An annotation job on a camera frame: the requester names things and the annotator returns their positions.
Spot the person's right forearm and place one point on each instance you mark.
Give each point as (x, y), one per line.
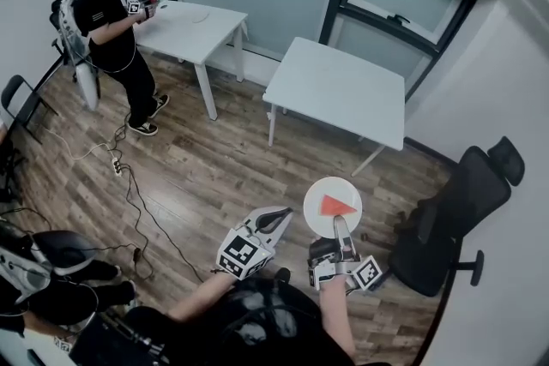
(336, 313)

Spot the black folding chair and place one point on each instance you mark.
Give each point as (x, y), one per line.
(19, 96)

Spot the red watermelon slice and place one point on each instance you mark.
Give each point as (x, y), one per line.
(334, 205)

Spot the person's black clothing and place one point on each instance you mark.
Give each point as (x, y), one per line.
(257, 334)

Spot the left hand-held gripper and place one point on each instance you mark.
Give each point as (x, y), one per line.
(240, 255)

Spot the black mesh office chair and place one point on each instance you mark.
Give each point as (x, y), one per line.
(467, 210)

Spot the white power strip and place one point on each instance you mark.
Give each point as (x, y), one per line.
(116, 167)

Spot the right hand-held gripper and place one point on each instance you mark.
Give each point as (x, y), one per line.
(330, 268)

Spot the white round plate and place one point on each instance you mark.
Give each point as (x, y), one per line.
(330, 188)

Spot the person's left forearm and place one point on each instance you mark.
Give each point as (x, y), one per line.
(201, 295)

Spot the white table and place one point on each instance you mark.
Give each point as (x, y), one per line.
(339, 94)
(184, 34)

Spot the black equipment case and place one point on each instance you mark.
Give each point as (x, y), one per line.
(107, 343)

